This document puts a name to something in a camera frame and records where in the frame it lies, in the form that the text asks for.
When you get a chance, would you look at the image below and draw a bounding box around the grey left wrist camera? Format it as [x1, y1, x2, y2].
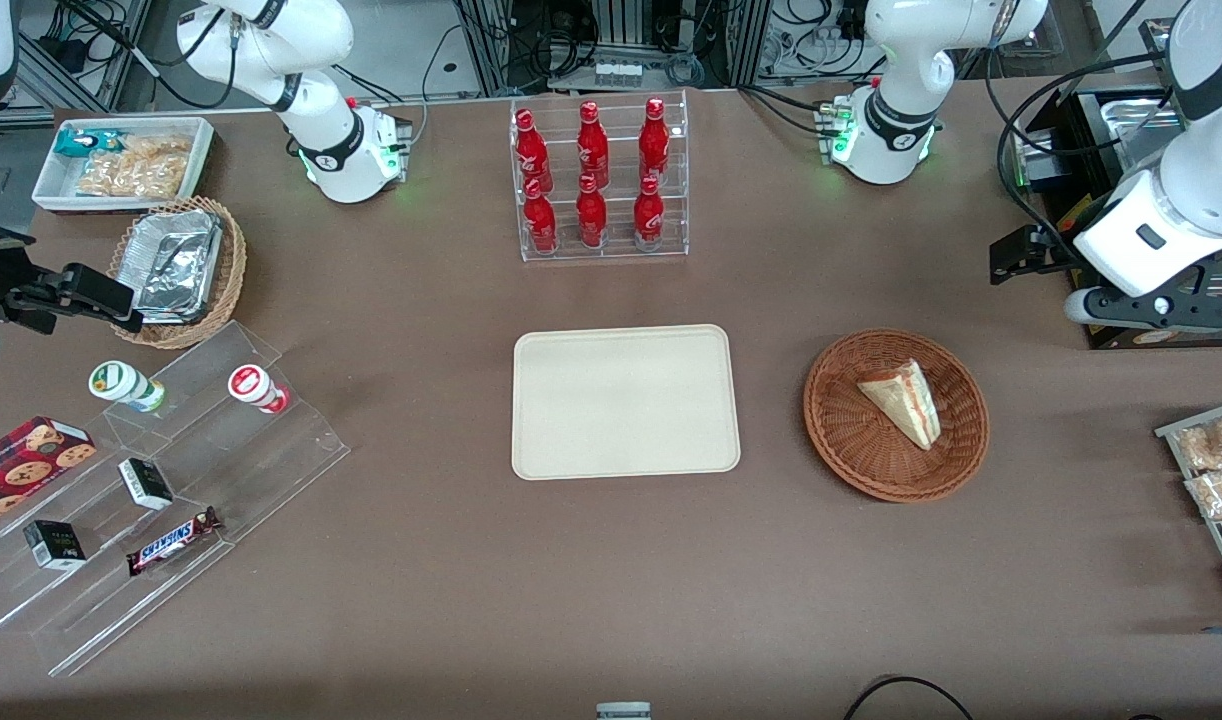
[1064, 287, 1222, 334]

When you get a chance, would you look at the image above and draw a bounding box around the black food warmer appliance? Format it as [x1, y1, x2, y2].
[1009, 18, 1222, 350]

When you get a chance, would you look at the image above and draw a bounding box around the clear bag of crackers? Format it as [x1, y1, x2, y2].
[1173, 414, 1222, 473]
[1184, 470, 1222, 523]

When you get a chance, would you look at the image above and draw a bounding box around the clear acrylic bottle rack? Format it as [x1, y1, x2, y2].
[510, 89, 690, 264]

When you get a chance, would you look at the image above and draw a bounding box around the red cookie box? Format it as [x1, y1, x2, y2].
[0, 415, 98, 533]

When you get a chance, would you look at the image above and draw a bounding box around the small black white box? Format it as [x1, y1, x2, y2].
[117, 457, 175, 512]

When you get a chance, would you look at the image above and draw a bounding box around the aluminium foil container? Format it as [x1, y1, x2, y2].
[133, 209, 225, 325]

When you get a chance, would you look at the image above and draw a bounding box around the red lid yogurt cup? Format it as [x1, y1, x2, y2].
[227, 364, 291, 415]

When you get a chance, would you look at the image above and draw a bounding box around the beige plastic tray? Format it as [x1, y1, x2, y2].
[512, 324, 742, 482]

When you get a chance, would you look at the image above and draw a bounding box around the red soda bottle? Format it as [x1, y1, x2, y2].
[577, 101, 610, 189]
[514, 108, 554, 193]
[576, 174, 608, 250]
[639, 97, 671, 181]
[524, 178, 559, 254]
[633, 177, 666, 252]

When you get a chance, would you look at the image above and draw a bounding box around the aluminium frame rack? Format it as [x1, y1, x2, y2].
[455, 0, 774, 97]

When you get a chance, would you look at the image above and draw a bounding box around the green lid yogurt cup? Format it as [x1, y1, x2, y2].
[88, 360, 168, 415]

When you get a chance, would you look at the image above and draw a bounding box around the brown wicker basket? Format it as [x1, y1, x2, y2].
[803, 329, 991, 504]

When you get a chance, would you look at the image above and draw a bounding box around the clear bag of chips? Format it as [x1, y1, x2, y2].
[75, 134, 194, 200]

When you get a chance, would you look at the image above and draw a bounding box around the grey wire snack rack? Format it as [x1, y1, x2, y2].
[1155, 397, 1222, 613]

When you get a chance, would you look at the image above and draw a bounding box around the black cable loop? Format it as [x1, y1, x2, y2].
[842, 676, 976, 720]

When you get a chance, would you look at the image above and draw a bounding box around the steel food pan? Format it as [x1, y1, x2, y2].
[1101, 92, 1177, 146]

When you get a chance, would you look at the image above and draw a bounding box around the white rectangular snack bin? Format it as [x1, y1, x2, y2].
[31, 116, 216, 215]

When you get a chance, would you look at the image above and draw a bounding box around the light wicker basket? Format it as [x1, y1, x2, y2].
[108, 195, 248, 350]

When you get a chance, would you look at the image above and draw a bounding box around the green snack packet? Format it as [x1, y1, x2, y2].
[53, 128, 124, 160]

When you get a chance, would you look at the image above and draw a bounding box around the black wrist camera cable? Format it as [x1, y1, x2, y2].
[983, 40, 1190, 253]

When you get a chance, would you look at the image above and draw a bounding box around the Snickers chocolate bar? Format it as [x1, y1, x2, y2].
[125, 506, 223, 577]

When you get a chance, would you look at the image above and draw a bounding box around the small black green box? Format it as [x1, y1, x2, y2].
[23, 519, 88, 572]

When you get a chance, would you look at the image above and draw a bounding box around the triangular sandwich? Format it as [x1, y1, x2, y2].
[857, 359, 943, 452]

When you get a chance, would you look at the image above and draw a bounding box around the clear acrylic step shelf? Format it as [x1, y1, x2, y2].
[0, 320, 353, 678]

